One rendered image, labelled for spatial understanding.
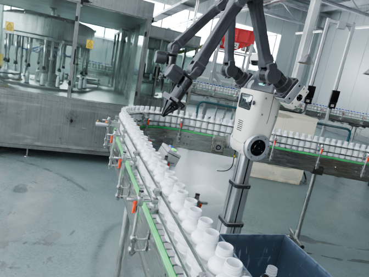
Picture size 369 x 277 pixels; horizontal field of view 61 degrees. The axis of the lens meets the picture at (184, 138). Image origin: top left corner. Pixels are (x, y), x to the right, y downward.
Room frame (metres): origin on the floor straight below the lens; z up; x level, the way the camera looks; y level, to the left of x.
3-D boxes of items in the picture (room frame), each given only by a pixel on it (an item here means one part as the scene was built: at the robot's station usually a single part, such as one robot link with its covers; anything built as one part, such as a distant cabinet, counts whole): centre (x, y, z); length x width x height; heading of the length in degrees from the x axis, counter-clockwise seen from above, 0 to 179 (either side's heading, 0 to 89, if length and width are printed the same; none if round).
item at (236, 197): (1.83, -0.38, 0.74); 0.11 x 0.11 x 0.40; 20
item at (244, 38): (8.30, -0.78, 1.40); 0.92 x 0.72 x 2.80; 92
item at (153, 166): (1.24, 0.10, 1.08); 0.06 x 0.06 x 0.17
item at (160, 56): (1.85, 0.20, 1.60); 0.12 x 0.09 x 0.12; 111
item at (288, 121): (5.53, -1.58, 0.59); 1.10 x 0.62 x 1.18; 92
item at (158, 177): (1.13, 0.05, 1.08); 0.06 x 0.06 x 0.17
